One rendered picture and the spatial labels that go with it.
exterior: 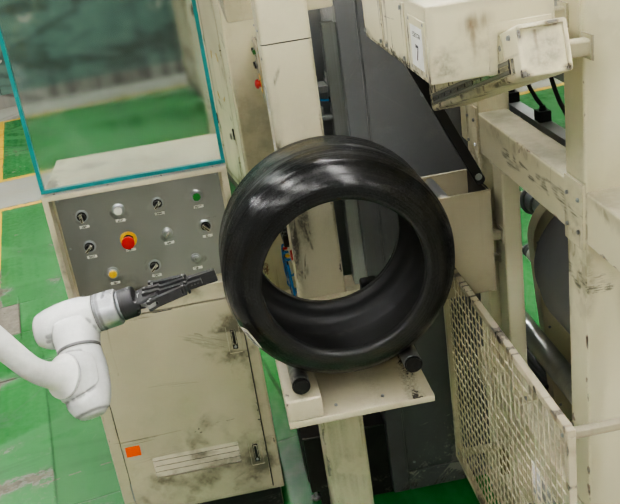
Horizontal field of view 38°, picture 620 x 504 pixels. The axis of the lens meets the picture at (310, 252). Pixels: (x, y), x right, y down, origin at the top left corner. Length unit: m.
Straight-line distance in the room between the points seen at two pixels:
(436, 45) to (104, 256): 1.47
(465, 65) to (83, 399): 1.10
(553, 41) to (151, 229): 1.52
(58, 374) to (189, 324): 0.88
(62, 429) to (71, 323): 1.91
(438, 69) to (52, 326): 1.06
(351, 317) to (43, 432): 1.99
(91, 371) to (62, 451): 1.81
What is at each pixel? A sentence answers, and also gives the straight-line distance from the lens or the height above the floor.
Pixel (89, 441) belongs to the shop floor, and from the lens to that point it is 3.88.
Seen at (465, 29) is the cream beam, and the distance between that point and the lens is 1.70.
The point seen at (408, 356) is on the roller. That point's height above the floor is 0.92.
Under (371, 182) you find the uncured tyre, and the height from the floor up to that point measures 1.39.
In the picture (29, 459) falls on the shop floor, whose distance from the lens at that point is 3.90.
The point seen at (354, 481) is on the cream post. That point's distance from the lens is 2.82.
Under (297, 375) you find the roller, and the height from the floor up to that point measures 0.92.
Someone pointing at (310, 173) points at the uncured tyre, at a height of 1.42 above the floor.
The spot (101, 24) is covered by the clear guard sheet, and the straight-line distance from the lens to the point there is 2.61.
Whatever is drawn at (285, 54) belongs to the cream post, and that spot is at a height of 1.62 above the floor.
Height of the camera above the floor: 2.04
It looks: 23 degrees down
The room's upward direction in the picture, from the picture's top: 9 degrees counter-clockwise
